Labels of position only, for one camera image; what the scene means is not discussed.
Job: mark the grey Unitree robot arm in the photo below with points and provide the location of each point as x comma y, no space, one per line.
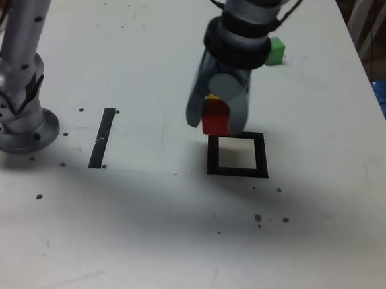
23,35

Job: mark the white metal frame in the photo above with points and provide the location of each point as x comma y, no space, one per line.
376,25

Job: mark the black tape strip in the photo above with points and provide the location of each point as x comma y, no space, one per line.
101,136

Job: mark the black tape square outline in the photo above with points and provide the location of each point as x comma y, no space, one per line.
213,153

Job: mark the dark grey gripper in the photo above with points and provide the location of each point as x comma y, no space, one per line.
227,66

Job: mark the blue plastic object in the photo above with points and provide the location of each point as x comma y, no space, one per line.
383,93

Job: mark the yellow cube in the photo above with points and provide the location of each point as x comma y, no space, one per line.
212,97

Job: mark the green cube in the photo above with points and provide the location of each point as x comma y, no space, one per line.
276,53

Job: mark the red cube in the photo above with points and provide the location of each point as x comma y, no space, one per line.
215,122

